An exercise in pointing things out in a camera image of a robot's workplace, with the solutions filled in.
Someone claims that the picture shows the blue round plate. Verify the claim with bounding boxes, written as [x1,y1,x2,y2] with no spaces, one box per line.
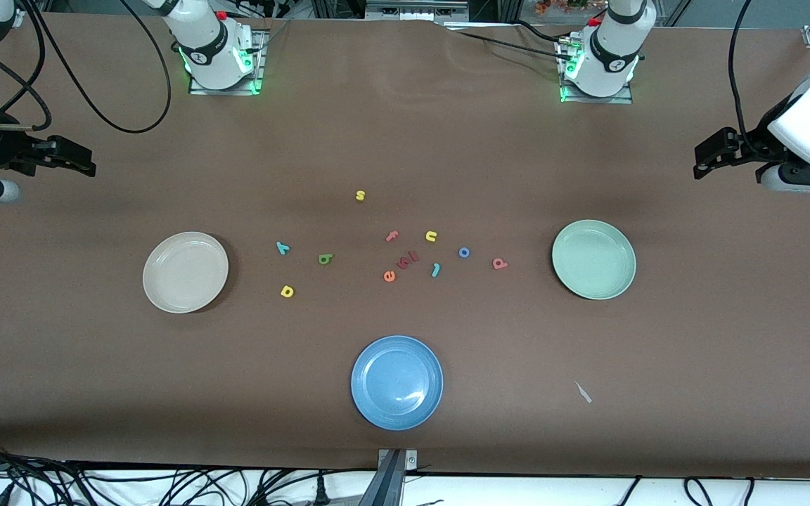
[350,335,444,431]

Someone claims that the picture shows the thin black power cable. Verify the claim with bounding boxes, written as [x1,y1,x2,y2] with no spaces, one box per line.
[507,20,574,46]
[445,28,567,64]

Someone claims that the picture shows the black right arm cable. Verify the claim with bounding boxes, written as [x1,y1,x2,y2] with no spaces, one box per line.
[0,0,172,134]

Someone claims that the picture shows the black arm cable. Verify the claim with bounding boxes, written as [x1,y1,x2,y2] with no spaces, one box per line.
[727,0,771,159]
[0,0,172,134]

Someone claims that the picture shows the pale green round plate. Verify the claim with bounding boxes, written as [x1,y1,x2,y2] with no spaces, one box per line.
[551,219,637,301]

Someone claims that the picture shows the aluminium camera mount post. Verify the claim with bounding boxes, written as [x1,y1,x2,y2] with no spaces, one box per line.
[375,448,420,506]

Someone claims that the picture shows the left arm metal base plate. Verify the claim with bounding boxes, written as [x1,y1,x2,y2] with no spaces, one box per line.
[558,35,634,105]

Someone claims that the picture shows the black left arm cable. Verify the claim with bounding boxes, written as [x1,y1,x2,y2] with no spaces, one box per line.
[727,0,771,159]

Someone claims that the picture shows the orange artificial flowers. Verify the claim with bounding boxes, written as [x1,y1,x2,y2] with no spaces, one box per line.
[535,0,608,15]

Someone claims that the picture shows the beige round plate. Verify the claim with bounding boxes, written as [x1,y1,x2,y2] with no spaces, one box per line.
[142,231,230,314]

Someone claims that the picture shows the brown table cover sheet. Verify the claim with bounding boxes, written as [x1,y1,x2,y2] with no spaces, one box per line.
[0,11,810,480]

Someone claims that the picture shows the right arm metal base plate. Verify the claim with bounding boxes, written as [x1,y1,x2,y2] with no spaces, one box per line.
[188,28,266,96]

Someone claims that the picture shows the grey metal frame bracket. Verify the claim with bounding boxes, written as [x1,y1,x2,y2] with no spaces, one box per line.
[365,0,469,22]

